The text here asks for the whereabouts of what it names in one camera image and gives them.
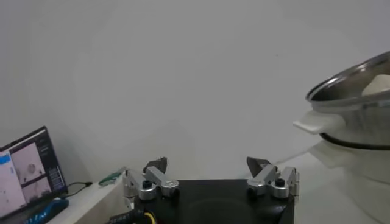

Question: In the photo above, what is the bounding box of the white electric cooking pot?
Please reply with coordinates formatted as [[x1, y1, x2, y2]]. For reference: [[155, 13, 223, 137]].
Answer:
[[292, 110, 390, 224]]

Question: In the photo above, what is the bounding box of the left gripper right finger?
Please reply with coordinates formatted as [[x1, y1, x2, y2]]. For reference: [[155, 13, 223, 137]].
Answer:
[[246, 156, 300, 200]]

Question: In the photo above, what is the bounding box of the perforated steel steamer basket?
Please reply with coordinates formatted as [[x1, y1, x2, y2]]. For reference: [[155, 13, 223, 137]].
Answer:
[[305, 51, 390, 145]]

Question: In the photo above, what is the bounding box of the blue computer mouse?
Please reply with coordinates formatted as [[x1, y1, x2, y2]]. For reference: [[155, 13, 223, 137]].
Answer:
[[23, 197, 70, 224]]

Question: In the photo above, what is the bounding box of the small white desk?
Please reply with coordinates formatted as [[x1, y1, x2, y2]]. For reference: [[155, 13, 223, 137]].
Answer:
[[0, 167, 129, 224]]

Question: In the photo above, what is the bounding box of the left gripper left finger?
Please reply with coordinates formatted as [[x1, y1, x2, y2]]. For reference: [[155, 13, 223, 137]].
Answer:
[[123, 156, 180, 201]]

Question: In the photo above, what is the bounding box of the white steamed baozi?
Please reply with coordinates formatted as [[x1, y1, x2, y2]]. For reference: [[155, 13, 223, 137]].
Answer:
[[361, 74, 390, 97]]

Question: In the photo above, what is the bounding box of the black laptop cable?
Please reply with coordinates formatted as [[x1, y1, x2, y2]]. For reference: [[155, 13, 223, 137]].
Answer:
[[62, 181, 93, 198]]

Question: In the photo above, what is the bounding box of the green and silver tool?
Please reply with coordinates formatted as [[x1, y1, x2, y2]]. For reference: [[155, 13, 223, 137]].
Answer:
[[97, 166, 127, 187]]

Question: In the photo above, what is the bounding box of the black laptop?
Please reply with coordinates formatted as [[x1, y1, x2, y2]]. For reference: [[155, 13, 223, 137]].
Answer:
[[0, 125, 68, 220]]

